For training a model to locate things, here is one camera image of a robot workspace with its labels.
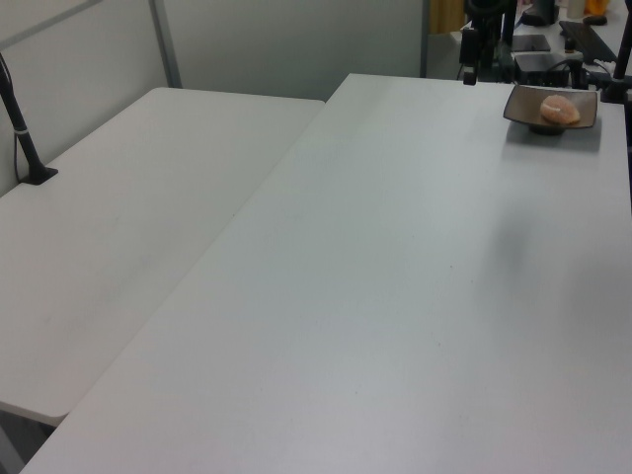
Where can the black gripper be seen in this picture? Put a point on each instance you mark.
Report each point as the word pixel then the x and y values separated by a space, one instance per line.
pixel 486 22

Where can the orange bread roll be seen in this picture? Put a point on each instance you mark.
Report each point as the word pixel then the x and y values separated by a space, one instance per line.
pixel 560 111

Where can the brown square ceramic plate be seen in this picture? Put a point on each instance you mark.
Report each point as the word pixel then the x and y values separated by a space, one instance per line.
pixel 523 106

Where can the black vertical pole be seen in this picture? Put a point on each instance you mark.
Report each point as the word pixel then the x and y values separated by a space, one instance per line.
pixel 509 24

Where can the flat black device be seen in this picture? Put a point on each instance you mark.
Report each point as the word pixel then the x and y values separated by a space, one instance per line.
pixel 532 43

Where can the yellow board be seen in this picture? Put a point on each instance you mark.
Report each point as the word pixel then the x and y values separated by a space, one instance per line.
pixel 444 15

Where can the black electronics box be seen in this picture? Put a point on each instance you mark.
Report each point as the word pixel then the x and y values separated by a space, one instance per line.
pixel 538 66

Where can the black monitor stand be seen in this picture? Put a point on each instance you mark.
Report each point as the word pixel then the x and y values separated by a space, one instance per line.
pixel 540 12

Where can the black keyboard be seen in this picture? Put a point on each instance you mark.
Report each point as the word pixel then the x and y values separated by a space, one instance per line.
pixel 587 39

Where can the black computer mouse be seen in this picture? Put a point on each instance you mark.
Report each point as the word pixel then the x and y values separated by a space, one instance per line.
pixel 595 20

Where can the black pole stand with base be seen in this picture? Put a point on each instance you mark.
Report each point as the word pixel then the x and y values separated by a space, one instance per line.
pixel 20 133

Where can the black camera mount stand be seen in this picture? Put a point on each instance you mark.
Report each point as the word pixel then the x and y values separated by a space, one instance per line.
pixel 619 74

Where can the gray partition frame post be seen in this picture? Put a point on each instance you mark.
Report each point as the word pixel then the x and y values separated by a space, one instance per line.
pixel 167 44

